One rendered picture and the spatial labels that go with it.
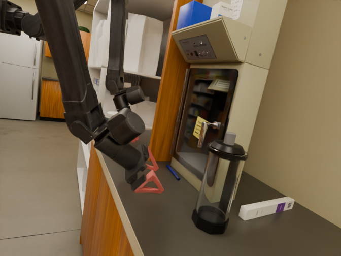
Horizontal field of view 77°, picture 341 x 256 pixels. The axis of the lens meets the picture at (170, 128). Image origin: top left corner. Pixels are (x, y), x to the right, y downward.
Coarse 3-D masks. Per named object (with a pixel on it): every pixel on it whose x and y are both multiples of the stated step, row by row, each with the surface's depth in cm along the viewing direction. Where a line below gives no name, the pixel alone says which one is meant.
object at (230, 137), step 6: (228, 132) 57; (228, 138) 56; (234, 138) 56; (216, 144) 55; (222, 144) 55; (228, 144) 56; (234, 144) 57; (222, 150) 53; (228, 150) 53; (234, 150) 53; (240, 150) 54
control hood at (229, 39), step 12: (204, 24) 65; (216, 24) 61; (228, 24) 59; (240, 24) 60; (180, 36) 80; (192, 36) 74; (216, 36) 64; (228, 36) 60; (240, 36) 61; (180, 48) 87; (216, 48) 68; (228, 48) 63; (240, 48) 63; (192, 60) 85; (204, 60) 78; (216, 60) 73; (228, 60) 67; (240, 60) 64
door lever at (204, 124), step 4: (204, 124) 70; (208, 124) 70; (212, 124) 71; (216, 124) 71; (204, 128) 70; (200, 132) 71; (204, 132) 70; (200, 136) 71; (204, 136) 71; (200, 140) 71; (200, 144) 71
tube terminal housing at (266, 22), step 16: (208, 0) 84; (224, 0) 75; (256, 0) 62; (272, 0) 63; (240, 16) 68; (256, 16) 62; (272, 16) 65; (256, 32) 64; (272, 32) 66; (256, 48) 65; (272, 48) 68; (192, 64) 91; (208, 64) 81; (224, 64) 72; (240, 64) 66; (256, 64) 67; (240, 80) 66; (256, 80) 68; (240, 96) 67; (256, 96) 70; (240, 112) 69; (256, 112) 72; (240, 128) 71; (240, 144) 72; (176, 160) 96; (192, 176) 84; (240, 176) 76
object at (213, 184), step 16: (208, 144) 58; (208, 160) 57; (224, 160) 53; (240, 160) 53; (208, 176) 56; (224, 176) 54; (208, 192) 56; (224, 192) 55; (208, 208) 56; (224, 208) 56
